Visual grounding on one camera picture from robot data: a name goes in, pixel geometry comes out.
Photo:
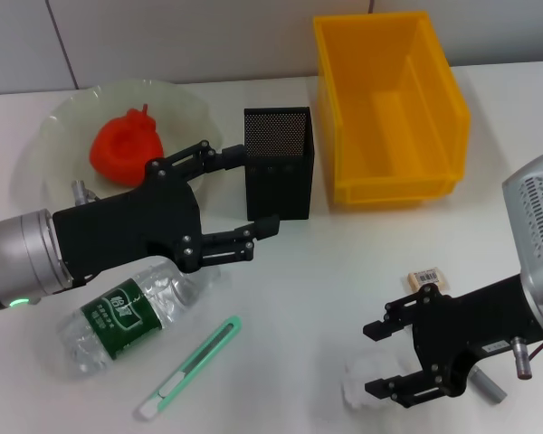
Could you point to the mint green utility knife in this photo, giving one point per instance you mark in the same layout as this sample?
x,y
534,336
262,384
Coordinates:
x,y
190,368

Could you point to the yellow plastic bin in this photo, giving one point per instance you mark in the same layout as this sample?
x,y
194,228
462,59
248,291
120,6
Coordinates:
x,y
389,68

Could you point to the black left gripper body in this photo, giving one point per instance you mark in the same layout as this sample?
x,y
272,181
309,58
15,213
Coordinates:
x,y
126,230

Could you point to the silver left gripper connector stub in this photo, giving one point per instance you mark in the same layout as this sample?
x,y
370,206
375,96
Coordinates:
x,y
82,192

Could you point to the pale green glass fruit plate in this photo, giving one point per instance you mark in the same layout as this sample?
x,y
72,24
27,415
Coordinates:
x,y
185,113

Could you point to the white paper ball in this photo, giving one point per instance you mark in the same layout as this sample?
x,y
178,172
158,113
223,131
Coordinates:
x,y
355,368

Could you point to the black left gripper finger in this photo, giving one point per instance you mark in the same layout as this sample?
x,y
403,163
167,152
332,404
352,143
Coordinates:
x,y
226,246
199,160

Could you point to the beige eraser with barcode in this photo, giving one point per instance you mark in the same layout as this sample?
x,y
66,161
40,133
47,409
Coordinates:
x,y
427,279

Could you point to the clear bottle with green label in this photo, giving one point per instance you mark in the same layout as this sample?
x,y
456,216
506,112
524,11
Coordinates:
x,y
117,316

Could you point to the grey pen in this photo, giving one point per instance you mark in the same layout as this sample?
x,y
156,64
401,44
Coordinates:
x,y
488,384

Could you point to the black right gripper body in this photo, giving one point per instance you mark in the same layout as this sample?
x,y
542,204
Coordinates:
x,y
470,321

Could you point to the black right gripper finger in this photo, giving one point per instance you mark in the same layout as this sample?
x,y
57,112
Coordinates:
x,y
398,316
407,386

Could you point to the black mesh pen holder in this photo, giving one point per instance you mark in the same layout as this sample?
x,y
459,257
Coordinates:
x,y
278,190

